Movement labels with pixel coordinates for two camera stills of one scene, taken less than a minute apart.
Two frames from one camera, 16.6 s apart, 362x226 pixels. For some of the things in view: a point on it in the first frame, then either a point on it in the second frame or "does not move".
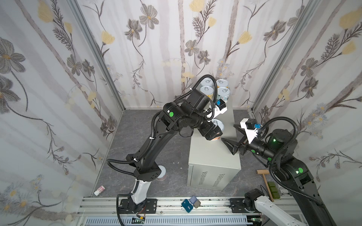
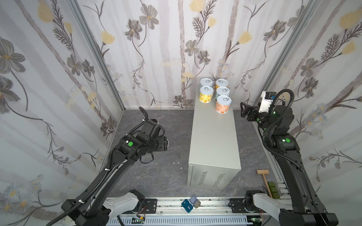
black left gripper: (214, 133) → (150, 124)
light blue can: (223, 93) does not move
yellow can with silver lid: (208, 90) does not move
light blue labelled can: (207, 81) does not move
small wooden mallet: (263, 172) does not move
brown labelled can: (220, 125) → (223, 104)
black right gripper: (243, 146) → (251, 113)
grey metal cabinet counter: (211, 164) does not move
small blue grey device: (188, 204) does not move
